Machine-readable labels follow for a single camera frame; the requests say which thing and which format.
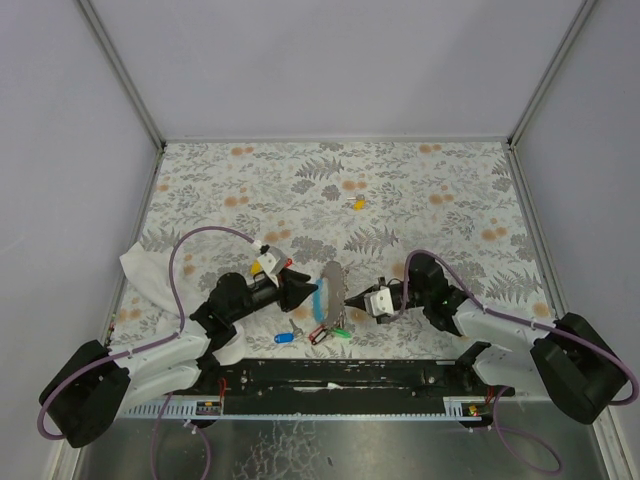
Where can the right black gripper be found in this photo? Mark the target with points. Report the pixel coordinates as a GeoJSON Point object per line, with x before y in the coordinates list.
{"type": "Point", "coordinates": [394, 296]}

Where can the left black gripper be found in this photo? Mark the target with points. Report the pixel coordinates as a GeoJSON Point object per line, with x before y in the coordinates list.
{"type": "Point", "coordinates": [286, 290]}

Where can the red tag key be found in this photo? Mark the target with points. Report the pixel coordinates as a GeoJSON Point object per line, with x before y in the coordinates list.
{"type": "Point", "coordinates": [318, 335]}

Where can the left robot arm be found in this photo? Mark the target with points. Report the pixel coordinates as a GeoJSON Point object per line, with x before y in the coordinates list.
{"type": "Point", "coordinates": [97, 384]}

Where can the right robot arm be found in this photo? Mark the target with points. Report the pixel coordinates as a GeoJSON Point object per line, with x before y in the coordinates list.
{"type": "Point", "coordinates": [565, 360]}

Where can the yellow tag key near left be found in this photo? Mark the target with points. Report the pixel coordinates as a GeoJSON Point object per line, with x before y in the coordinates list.
{"type": "Point", "coordinates": [256, 268]}

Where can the yellow tag key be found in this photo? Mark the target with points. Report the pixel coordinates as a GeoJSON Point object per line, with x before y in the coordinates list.
{"type": "Point", "coordinates": [357, 202]}
{"type": "Point", "coordinates": [256, 268]}

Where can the blue tag key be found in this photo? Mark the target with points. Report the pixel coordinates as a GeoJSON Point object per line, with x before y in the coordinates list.
{"type": "Point", "coordinates": [294, 333]}

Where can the floral table mat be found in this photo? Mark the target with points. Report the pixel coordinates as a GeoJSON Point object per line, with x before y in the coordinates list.
{"type": "Point", "coordinates": [456, 199]}

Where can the yellow tag key far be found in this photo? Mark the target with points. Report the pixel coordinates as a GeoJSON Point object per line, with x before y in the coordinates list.
{"type": "Point", "coordinates": [357, 202]}

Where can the white cloth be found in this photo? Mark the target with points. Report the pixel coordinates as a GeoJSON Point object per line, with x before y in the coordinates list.
{"type": "Point", "coordinates": [148, 273]}

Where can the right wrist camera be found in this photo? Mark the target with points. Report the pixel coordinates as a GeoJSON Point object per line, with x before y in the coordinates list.
{"type": "Point", "coordinates": [379, 303]}

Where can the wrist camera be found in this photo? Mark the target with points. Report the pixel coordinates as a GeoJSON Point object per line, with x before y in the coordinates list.
{"type": "Point", "coordinates": [272, 259]}
{"type": "Point", "coordinates": [379, 303]}

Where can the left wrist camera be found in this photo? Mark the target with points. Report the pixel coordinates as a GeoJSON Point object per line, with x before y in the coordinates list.
{"type": "Point", "coordinates": [272, 259]}

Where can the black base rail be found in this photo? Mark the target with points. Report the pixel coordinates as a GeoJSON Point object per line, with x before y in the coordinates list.
{"type": "Point", "coordinates": [285, 387]}

